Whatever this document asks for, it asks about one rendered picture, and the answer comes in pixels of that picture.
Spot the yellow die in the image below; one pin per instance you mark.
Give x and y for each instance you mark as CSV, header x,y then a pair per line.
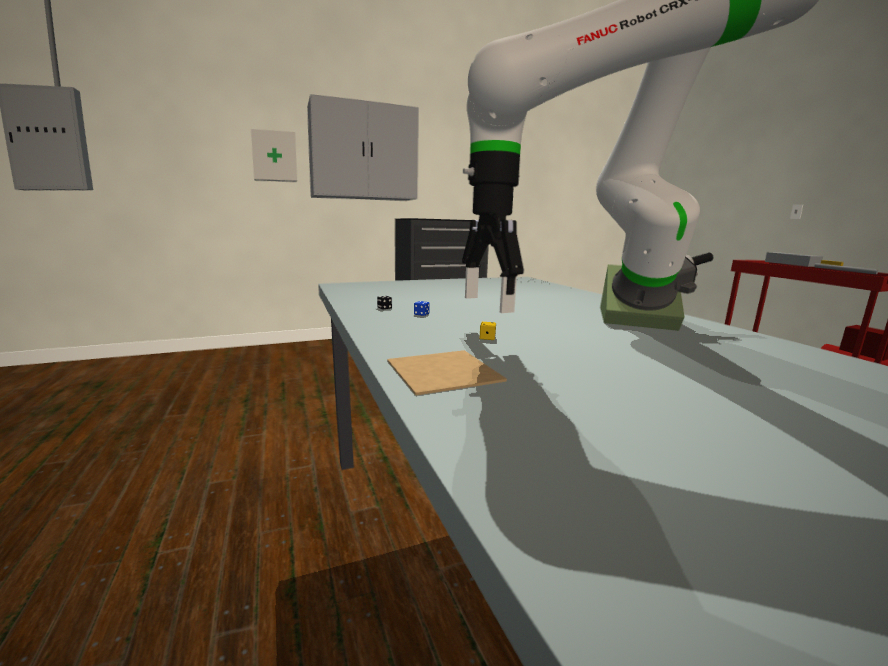
x,y
487,330

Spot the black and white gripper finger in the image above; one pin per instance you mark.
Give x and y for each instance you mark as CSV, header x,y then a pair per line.
x,y
474,250
509,256

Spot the tan square mat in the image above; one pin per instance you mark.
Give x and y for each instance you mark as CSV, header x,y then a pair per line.
x,y
438,372

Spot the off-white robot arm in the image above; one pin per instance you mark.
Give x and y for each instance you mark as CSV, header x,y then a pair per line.
x,y
512,75

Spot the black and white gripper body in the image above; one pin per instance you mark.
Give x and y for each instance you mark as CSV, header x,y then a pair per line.
x,y
492,204

